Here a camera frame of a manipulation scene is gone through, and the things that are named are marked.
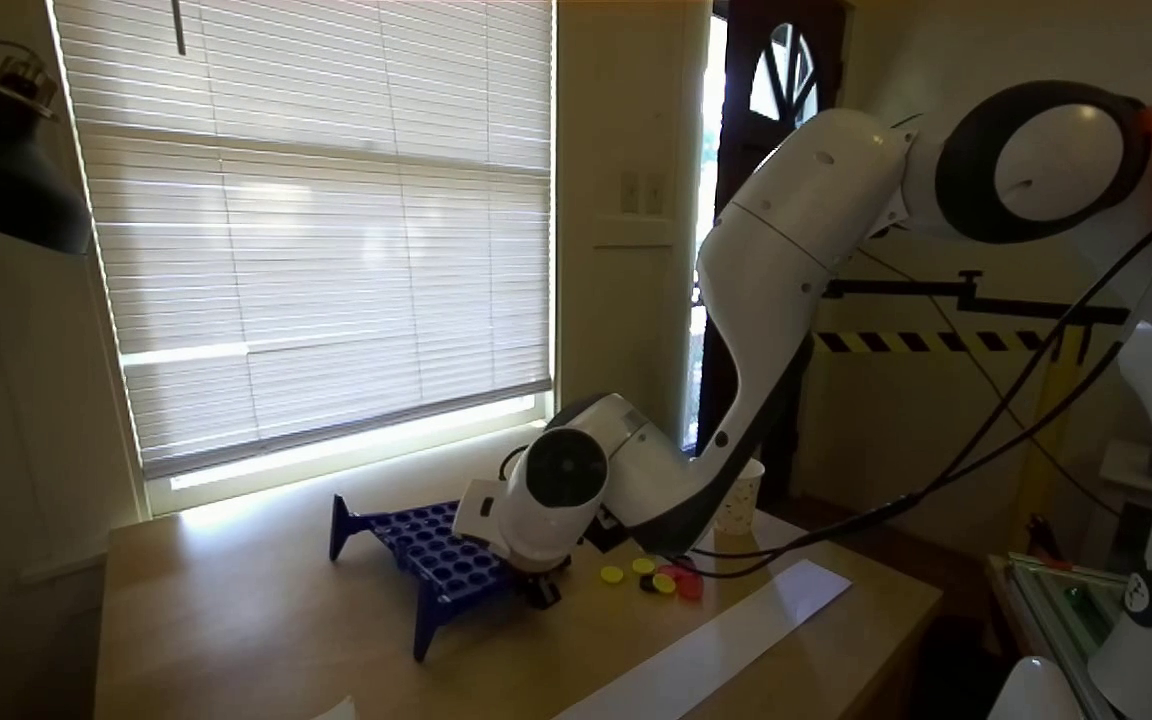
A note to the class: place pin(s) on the white window blinds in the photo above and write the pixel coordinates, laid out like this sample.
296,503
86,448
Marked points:
322,226

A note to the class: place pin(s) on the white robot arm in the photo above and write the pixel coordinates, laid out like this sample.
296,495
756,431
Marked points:
789,265

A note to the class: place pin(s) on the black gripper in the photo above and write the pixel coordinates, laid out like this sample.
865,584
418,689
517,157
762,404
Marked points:
540,588

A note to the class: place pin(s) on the long white paper strip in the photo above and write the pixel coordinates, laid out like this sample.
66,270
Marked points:
722,634

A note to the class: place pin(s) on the dark door with window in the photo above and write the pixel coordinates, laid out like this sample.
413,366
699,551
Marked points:
762,66

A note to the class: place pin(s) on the black boom rod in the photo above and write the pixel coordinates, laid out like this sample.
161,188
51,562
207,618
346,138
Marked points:
978,299

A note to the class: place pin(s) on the red game disc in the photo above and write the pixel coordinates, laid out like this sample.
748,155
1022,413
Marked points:
690,582

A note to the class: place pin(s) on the blue plastic game grid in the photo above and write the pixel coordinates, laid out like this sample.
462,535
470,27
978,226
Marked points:
439,555

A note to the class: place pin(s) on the yellow black hazard tape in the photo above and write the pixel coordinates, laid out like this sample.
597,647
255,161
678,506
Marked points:
960,343

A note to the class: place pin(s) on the yellow game disc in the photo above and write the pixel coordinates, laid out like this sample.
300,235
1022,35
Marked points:
642,567
667,584
612,574

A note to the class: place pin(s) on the white wall switch plate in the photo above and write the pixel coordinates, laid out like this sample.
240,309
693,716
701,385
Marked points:
642,188

